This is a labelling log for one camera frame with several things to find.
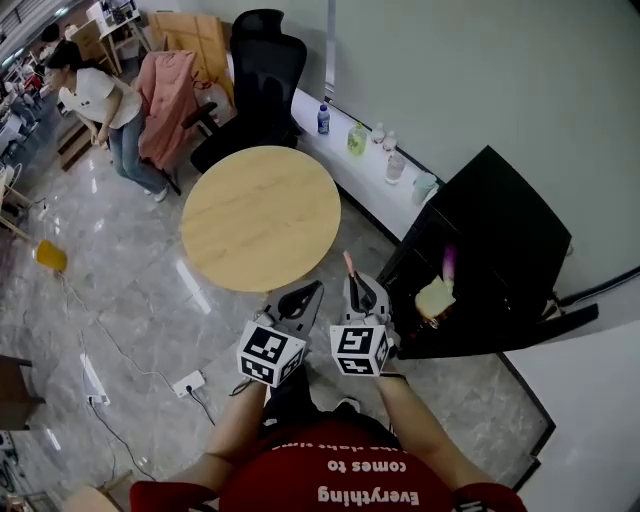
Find wooden step platform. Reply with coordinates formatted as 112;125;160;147
56;121;94;172

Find white low ledge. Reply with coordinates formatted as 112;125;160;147
289;86;447;245

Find clear plastic bottle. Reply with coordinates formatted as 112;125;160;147
384;149;408;186

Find pale green cup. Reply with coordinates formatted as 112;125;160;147
410;170;439;207

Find white desk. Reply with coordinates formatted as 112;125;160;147
84;0;152;77

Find black office chair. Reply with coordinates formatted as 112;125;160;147
181;8;309;174

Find large clear water jug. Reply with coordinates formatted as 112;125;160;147
194;81;234;127

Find purple eggplant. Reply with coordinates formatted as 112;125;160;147
441;242;458;282

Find yellow bread item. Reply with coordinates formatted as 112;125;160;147
414;275;458;319

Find brown wooden cabinet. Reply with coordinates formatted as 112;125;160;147
0;354;47;432

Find person's black shorts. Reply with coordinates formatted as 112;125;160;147
258;363;402;442

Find black mini fridge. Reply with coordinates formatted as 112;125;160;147
376;144;601;362

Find person's right forearm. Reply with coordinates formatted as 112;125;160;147
373;374;482;492

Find person's left forearm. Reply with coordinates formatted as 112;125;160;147
164;380;267;487

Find yellow dustpan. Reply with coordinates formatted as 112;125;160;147
35;239;68;273

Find round wooden table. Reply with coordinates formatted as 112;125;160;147
180;145;343;294

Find person's red shirt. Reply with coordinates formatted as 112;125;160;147
129;418;527;512

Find long white power strip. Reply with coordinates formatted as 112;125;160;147
79;353;112;407

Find pink cloth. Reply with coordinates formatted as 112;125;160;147
135;49;199;172

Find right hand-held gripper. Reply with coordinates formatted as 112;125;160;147
328;271;397;379

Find wooden board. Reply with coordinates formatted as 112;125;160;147
148;10;237;107

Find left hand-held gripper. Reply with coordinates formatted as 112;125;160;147
235;278;327;390

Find green liquid bottle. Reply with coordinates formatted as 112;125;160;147
346;121;369;157

